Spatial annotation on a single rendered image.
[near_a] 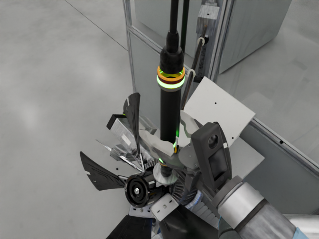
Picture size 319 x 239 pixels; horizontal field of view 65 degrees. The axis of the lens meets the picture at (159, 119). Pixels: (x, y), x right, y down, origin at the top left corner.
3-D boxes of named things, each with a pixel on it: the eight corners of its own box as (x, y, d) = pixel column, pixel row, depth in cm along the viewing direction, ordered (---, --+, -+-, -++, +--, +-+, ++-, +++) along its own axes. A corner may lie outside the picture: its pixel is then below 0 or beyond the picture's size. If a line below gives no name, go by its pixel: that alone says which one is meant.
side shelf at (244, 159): (215, 120, 158) (216, 117, 155) (263, 160, 141) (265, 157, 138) (187, 141, 148) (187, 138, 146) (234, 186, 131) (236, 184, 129)
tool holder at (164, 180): (159, 153, 72) (159, 133, 64) (183, 159, 71) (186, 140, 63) (149, 181, 67) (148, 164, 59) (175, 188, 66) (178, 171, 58)
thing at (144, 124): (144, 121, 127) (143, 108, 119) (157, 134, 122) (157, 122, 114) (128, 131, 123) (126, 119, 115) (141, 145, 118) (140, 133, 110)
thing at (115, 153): (113, 154, 118) (115, 147, 117) (121, 160, 115) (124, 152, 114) (109, 155, 116) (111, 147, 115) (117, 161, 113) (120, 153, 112)
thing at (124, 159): (148, 177, 105) (97, 141, 124) (150, 172, 105) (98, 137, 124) (145, 178, 103) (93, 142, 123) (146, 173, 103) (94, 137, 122)
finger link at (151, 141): (133, 152, 55) (171, 171, 52) (130, 137, 50) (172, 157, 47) (141, 142, 56) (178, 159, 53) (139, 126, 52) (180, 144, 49)
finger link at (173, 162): (148, 157, 49) (190, 177, 46) (148, 153, 48) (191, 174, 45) (160, 139, 51) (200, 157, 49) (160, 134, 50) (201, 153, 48)
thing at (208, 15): (200, 21, 105) (202, 0, 98) (216, 23, 104) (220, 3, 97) (195, 34, 99) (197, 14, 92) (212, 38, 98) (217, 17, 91)
